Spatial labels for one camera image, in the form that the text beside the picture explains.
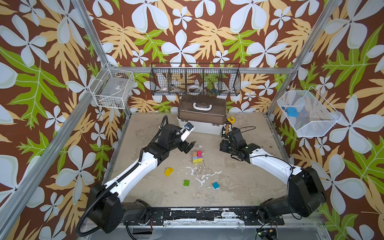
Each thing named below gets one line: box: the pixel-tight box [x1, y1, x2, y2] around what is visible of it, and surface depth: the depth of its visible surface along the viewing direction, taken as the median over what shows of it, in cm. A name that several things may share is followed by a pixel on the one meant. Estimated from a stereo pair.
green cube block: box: [183, 179, 191, 187], surface depth 88 cm
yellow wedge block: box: [164, 167, 175, 177], surface depth 90 cm
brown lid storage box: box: [177, 94, 227, 135], surface depth 97 cm
